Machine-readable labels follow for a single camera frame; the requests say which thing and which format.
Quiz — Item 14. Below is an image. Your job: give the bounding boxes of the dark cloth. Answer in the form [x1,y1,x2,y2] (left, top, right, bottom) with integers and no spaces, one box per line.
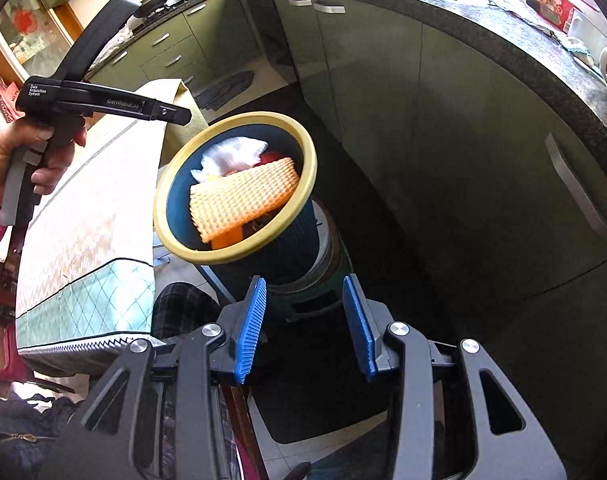
[0,395,84,480]

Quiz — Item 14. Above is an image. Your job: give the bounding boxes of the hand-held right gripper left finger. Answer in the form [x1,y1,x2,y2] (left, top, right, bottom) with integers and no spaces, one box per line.
[38,275,267,480]

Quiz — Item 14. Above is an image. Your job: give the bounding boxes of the teal round stool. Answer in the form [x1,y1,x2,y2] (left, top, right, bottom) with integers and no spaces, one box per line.
[263,200,355,324]

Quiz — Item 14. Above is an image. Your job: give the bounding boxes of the grey dish cloth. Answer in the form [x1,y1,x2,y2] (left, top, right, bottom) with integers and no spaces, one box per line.
[486,0,559,32]

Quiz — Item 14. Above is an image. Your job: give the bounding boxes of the orange snack packet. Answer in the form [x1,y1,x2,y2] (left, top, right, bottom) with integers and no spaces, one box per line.
[210,225,244,250]

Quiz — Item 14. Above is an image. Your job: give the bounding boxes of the dark stone countertop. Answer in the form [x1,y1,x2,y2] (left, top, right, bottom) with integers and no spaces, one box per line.
[83,0,607,171]

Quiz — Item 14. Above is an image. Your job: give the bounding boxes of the red box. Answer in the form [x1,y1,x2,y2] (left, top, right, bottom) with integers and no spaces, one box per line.
[538,0,577,31]

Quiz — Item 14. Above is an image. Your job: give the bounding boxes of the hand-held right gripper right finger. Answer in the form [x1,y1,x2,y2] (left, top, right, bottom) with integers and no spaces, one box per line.
[342,274,569,480]

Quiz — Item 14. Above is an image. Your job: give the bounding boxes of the green kitchen cabinets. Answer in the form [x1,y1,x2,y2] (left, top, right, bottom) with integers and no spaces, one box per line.
[88,0,607,301]

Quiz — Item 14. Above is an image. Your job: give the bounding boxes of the person's left hand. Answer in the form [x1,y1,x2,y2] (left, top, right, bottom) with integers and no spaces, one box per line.
[0,119,89,207]

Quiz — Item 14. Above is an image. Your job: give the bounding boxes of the black wok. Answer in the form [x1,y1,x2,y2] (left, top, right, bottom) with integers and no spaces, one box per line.
[133,0,172,19]

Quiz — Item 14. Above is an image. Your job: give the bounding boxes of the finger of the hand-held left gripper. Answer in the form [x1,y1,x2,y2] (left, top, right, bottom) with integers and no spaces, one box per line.
[150,100,192,125]

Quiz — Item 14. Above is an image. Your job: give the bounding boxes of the white plastic bag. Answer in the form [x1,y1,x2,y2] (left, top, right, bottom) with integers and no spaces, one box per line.
[192,136,269,183]

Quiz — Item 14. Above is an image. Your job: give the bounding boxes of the grey striped floor mat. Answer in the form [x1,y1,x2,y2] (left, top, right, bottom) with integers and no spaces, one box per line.
[198,71,257,111]

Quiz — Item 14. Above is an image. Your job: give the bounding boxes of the person's plaid trouser leg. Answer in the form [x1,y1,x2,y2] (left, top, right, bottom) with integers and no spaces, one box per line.
[150,282,225,347]

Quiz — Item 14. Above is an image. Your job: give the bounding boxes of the orange foam fruit net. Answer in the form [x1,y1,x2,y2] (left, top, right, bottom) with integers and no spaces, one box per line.
[189,157,300,242]

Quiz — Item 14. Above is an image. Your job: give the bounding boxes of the blue bin with yellow rim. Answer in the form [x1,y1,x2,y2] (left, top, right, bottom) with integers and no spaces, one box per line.
[153,111,330,302]

